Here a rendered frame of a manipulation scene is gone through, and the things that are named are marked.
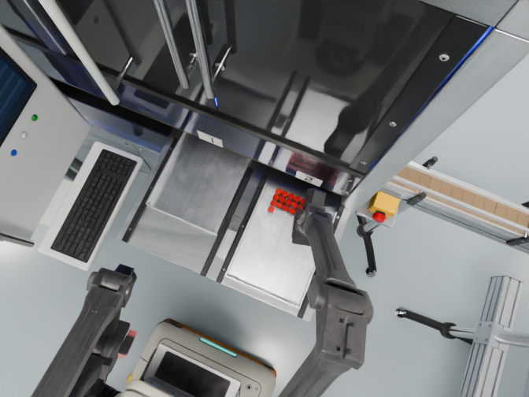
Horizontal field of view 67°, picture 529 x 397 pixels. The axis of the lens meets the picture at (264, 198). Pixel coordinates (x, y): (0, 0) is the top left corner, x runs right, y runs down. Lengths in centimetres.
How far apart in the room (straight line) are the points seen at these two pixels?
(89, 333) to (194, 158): 79
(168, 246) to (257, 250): 30
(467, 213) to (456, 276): 102
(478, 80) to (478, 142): 209
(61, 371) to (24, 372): 174
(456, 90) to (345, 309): 40
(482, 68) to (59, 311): 222
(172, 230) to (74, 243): 35
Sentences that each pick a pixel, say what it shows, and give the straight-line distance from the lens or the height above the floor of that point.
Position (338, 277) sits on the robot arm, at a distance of 78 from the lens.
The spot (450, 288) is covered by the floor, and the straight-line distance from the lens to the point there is 247.
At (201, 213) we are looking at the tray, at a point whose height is 88.
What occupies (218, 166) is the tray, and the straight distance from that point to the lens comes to 142.
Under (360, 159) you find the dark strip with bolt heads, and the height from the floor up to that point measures 129.
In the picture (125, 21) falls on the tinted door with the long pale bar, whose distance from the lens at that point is 98.
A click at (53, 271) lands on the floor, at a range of 247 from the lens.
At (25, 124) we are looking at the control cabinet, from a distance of 138.
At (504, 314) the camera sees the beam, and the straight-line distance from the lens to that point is 196.
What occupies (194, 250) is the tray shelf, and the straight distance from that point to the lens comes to 137.
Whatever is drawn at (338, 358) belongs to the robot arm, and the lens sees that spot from 71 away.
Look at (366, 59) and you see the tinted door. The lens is 72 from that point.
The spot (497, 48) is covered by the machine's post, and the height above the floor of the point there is 177.
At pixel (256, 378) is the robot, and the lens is 196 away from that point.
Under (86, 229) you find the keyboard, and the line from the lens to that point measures 153.
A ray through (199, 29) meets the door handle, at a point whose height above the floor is 166.
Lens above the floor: 222
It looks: 75 degrees down
